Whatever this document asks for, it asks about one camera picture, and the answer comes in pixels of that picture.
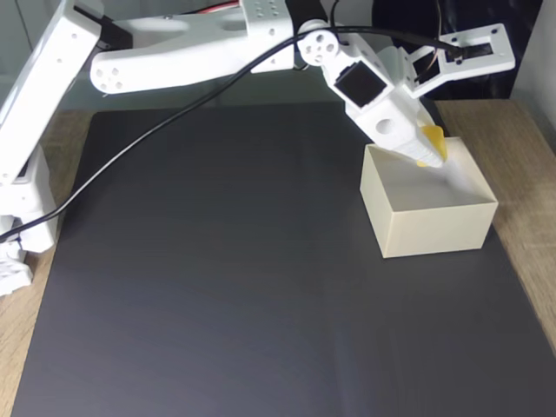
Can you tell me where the white open box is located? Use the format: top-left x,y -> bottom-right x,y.
359,136 -> 499,261

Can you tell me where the black table mat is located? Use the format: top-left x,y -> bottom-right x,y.
9,100 -> 556,417

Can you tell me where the yellow cube block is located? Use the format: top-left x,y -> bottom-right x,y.
414,124 -> 449,169

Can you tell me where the dark hanging cloth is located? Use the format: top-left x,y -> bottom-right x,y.
371,0 -> 545,103

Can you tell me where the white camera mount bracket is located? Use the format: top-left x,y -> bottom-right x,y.
403,23 -> 517,100

